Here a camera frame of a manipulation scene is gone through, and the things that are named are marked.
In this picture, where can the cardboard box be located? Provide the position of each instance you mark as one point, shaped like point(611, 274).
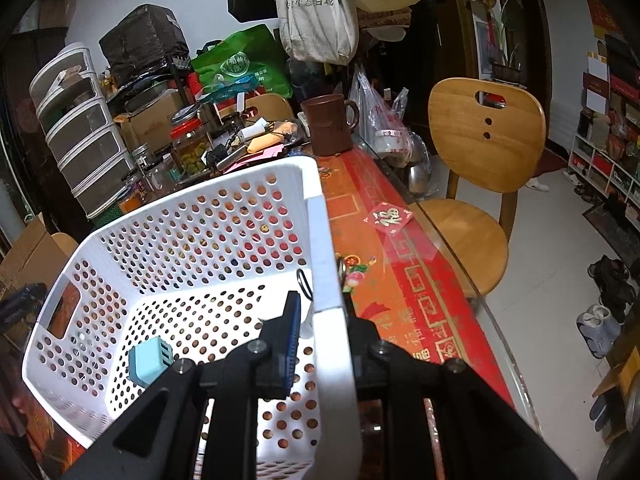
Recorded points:
point(25, 255)

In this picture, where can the grey slippers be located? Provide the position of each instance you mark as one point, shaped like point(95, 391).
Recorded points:
point(597, 327)

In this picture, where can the white slipper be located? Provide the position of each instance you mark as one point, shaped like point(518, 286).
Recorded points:
point(537, 186)

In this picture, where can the green shopping bag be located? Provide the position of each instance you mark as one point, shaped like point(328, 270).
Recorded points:
point(240, 65)

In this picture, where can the beige canvas tote bag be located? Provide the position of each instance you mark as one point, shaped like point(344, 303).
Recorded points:
point(315, 10)

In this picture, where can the white plastic drawer tower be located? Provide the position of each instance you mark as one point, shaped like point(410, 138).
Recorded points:
point(80, 130)

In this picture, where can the white storage shelf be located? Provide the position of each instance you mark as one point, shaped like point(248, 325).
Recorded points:
point(607, 130)

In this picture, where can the wooden chair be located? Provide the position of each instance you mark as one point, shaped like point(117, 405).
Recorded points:
point(480, 170)

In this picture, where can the black wrapped box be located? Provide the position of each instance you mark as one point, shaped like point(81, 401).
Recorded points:
point(142, 40)

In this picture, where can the potted plant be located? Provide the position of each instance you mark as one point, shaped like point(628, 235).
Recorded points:
point(506, 55)

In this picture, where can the clear plastic bag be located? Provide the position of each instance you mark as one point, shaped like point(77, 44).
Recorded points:
point(380, 115)

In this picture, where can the red paper sticker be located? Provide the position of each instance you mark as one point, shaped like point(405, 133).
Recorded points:
point(389, 220)

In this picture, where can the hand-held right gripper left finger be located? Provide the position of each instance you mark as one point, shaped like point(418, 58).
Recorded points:
point(293, 332)

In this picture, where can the glass jar orange contents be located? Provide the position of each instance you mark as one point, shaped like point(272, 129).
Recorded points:
point(131, 195)

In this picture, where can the white perforated plastic basket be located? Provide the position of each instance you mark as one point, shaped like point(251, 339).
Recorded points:
point(200, 280)

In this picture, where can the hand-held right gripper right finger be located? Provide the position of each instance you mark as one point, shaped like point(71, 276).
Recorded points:
point(350, 317)

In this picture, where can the red patterned table cover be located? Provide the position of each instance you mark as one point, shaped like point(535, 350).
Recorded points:
point(400, 280)

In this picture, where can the light blue plug adapter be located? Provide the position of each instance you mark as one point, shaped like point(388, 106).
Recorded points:
point(149, 364)

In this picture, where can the brown clay mug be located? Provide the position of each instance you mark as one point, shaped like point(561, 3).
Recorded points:
point(327, 125)

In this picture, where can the glass jar with red lid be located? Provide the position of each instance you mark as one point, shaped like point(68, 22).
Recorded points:
point(191, 147)

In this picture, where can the black shoes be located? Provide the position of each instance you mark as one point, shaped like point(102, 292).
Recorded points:
point(611, 280)

